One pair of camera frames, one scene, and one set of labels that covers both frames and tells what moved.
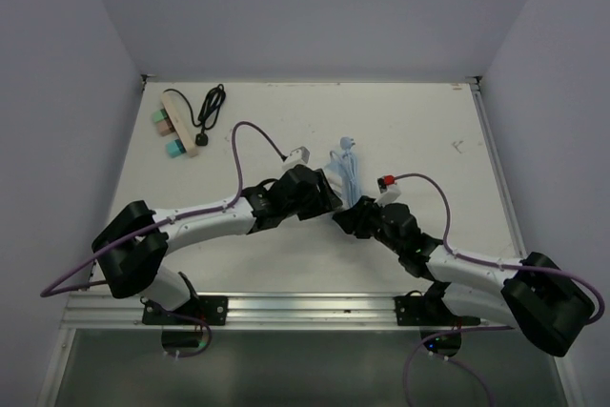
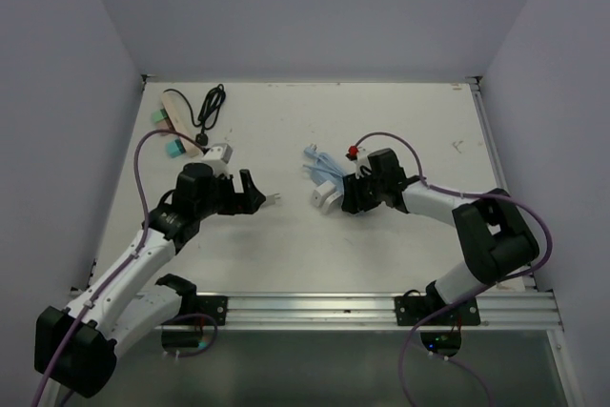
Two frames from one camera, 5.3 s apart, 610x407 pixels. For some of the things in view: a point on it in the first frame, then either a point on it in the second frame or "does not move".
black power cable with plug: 209,113 does not move
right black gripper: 355,219 -> 354,202
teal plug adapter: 175,148 does not move
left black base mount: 198,310 does not move
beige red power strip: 179,123 does not move
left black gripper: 324,200 -> 246,201
